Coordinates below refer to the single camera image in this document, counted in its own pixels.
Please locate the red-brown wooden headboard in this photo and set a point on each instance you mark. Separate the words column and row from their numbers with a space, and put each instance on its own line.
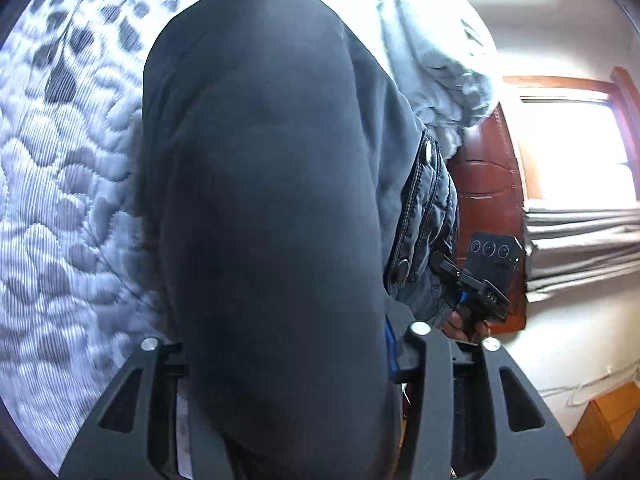
column 488, row 180

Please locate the right hand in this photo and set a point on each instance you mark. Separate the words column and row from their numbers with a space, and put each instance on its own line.
column 457, row 328

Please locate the quilted floral bedspread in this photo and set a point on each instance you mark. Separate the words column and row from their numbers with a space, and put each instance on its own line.
column 79, row 289

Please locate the folded grey duvet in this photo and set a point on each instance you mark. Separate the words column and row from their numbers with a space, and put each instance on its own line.
column 445, row 62

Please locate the wooden window above headboard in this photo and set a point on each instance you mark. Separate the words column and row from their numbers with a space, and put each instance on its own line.
column 577, row 138

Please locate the grey curtain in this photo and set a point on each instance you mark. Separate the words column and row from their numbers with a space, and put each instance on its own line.
column 570, row 247

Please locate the black pants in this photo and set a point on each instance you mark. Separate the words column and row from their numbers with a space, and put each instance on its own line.
column 292, row 196

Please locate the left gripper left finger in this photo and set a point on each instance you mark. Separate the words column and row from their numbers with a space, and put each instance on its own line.
column 131, row 432

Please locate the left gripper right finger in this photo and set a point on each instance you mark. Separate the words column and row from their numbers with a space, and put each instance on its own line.
column 472, row 414

